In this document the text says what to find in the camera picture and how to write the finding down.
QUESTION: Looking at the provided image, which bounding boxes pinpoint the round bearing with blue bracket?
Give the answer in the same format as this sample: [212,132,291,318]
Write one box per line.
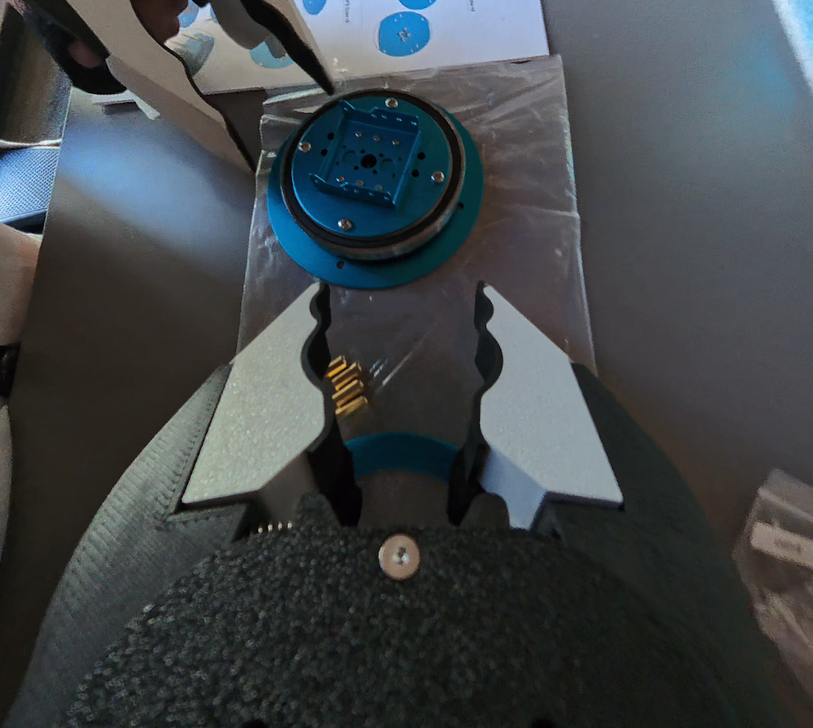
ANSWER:
[279,88,467,262]

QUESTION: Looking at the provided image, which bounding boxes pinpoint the assembly manual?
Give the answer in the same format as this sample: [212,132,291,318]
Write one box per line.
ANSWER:
[89,0,551,119]

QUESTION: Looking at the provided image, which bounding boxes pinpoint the pile of small hardware bags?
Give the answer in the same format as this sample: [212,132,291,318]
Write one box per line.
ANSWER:
[730,468,813,678]

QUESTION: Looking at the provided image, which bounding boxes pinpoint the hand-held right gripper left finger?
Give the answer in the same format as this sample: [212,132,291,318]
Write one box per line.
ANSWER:
[182,282,363,529]

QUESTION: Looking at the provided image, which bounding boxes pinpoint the person's left hand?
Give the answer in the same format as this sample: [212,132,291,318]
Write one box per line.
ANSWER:
[135,0,189,42]

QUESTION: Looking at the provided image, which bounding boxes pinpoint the large clear plastic bag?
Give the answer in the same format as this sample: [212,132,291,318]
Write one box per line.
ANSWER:
[238,53,598,487]

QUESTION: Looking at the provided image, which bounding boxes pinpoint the grey desk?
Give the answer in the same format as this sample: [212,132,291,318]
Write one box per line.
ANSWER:
[13,0,813,728]

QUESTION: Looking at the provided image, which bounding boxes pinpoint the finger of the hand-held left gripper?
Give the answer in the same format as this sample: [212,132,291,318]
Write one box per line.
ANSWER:
[9,0,260,174]
[189,0,337,97]

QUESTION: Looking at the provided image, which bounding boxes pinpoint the teal metal ring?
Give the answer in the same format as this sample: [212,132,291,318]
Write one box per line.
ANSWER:
[343,432,461,482]
[267,105,485,291]

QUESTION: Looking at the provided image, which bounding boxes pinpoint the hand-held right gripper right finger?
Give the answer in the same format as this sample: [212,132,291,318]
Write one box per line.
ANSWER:
[448,280,625,529]

